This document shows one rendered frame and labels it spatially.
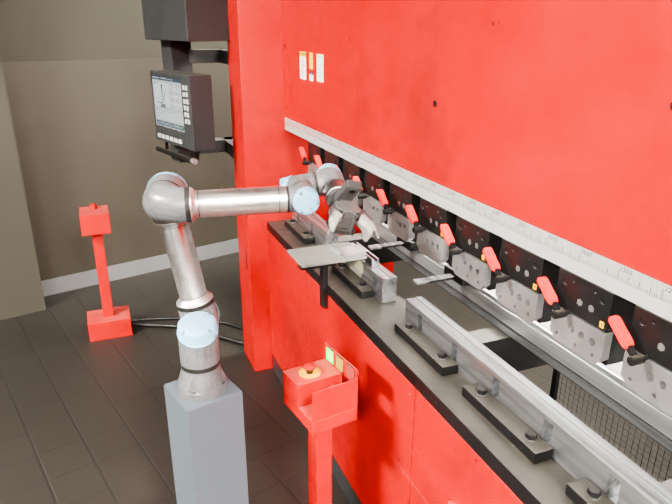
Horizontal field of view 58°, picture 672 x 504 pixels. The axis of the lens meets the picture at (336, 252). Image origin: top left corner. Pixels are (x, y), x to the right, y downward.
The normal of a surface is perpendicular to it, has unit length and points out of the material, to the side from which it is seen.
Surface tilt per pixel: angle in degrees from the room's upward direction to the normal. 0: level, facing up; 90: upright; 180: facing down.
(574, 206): 90
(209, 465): 90
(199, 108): 90
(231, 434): 90
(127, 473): 0
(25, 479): 0
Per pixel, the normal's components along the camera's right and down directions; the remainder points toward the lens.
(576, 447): -0.93, 0.13
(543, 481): 0.00, -0.94
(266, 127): 0.37, 0.33
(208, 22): 0.63, 0.28
